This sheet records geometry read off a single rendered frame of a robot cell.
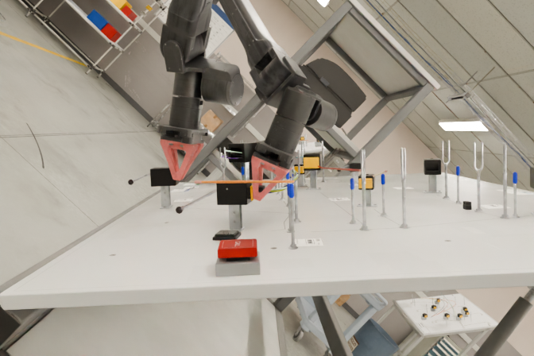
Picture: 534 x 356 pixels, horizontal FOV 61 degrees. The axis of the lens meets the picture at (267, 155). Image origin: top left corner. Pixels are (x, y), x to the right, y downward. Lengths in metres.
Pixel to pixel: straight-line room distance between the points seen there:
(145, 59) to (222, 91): 7.92
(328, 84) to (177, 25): 1.15
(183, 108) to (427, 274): 0.49
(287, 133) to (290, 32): 7.86
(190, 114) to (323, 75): 1.10
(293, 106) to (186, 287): 0.36
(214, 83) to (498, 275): 0.52
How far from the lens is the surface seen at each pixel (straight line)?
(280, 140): 0.77
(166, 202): 1.14
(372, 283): 0.57
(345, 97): 1.87
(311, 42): 1.80
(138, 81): 8.67
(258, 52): 0.86
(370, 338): 5.32
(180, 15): 0.77
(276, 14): 8.66
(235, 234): 0.77
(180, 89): 0.83
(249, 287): 0.55
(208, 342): 1.12
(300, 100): 0.77
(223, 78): 0.79
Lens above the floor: 1.21
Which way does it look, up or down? 1 degrees down
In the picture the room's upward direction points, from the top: 44 degrees clockwise
